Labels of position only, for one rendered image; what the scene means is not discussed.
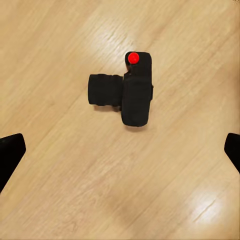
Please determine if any digital camera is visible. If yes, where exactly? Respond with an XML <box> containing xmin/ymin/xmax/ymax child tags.
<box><xmin>87</xmin><ymin>51</ymin><xmax>154</xmax><ymax>127</ymax></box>

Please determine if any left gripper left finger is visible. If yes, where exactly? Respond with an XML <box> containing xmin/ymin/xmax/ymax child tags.
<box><xmin>0</xmin><ymin>133</ymin><xmax>26</xmax><ymax>193</ymax></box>

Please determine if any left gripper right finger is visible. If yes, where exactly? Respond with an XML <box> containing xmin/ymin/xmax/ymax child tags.
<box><xmin>224</xmin><ymin>133</ymin><xmax>240</xmax><ymax>173</ymax></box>

